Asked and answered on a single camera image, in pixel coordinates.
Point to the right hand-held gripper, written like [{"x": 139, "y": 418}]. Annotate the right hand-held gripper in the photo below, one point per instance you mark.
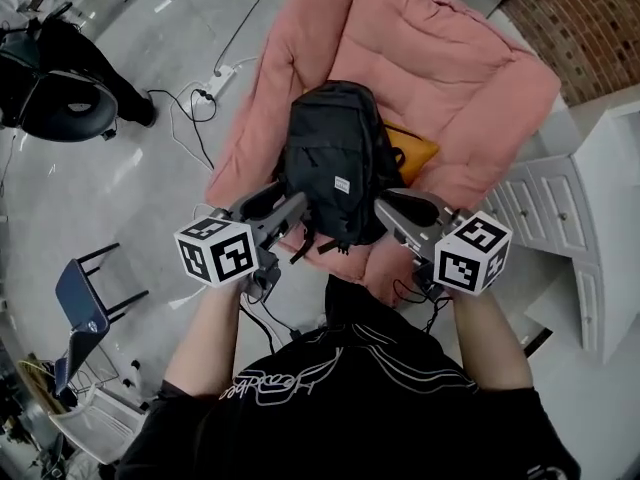
[{"x": 470, "y": 258}]

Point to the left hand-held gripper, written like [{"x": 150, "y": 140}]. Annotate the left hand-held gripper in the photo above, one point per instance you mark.
[{"x": 220, "y": 253}]

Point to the black backpack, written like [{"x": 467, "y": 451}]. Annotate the black backpack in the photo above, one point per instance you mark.
[{"x": 335, "y": 153}]

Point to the pink padded sofa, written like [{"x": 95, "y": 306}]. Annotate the pink padded sofa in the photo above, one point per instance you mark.
[{"x": 430, "y": 68}]

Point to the person's black shirt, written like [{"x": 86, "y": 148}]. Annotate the person's black shirt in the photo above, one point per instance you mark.
[{"x": 350, "y": 418}]

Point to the white mesh basket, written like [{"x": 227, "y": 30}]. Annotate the white mesh basket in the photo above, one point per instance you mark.
[{"x": 100, "y": 425}]

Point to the white drawer cabinet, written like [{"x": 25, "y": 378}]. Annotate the white drawer cabinet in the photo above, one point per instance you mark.
[{"x": 560, "y": 208}]

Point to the black round stool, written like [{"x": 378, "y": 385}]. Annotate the black round stool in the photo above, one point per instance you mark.
[{"x": 65, "y": 113}]

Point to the person's right forearm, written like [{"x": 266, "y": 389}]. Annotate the person's right forearm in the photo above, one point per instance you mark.
[{"x": 490, "y": 338}]

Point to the blue chair with black legs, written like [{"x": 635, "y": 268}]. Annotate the blue chair with black legs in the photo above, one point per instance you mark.
[{"x": 82, "y": 298}]

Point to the white power strip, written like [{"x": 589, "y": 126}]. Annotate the white power strip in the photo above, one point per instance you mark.
[{"x": 220, "y": 82}]

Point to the orange cushion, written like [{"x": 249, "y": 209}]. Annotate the orange cushion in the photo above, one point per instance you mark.
[{"x": 417, "y": 153}]

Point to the person's left forearm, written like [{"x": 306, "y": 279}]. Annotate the person's left forearm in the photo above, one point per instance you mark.
[{"x": 210, "y": 338}]

